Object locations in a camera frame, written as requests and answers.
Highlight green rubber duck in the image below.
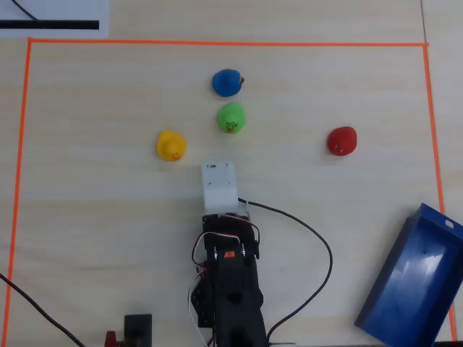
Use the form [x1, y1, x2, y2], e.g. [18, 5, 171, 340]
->
[216, 102, 247, 134]

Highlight yellow rubber duck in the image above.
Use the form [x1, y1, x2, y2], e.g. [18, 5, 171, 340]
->
[156, 129, 187, 163]

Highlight blue rubber duck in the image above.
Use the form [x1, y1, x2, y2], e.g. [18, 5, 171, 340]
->
[211, 68, 247, 98]

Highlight red rubber duck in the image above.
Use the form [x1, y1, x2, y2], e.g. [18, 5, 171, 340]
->
[326, 126, 358, 157]

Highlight blue plastic box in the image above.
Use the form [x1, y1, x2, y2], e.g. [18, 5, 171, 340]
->
[354, 202, 463, 347]

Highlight orange tape strip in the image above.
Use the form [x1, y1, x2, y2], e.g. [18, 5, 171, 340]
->
[27, 37, 430, 48]
[2, 38, 34, 347]
[422, 45, 458, 343]

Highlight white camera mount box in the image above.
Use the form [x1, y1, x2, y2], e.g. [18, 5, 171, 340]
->
[200, 160, 251, 221]

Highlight red white servo wires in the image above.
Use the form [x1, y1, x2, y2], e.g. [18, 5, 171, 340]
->
[187, 215, 261, 347]

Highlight black camera cable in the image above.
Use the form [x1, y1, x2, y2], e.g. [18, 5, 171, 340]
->
[237, 197, 334, 347]

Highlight black clamp with red handle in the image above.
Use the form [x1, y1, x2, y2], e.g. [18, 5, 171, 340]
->
[104, 313, 153, 347]

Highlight long black cable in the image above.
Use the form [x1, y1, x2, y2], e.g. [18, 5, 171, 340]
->
[0, 273, 86, 347]

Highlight thin black cable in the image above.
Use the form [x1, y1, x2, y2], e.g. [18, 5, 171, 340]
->
[12, 0, 39, 22]

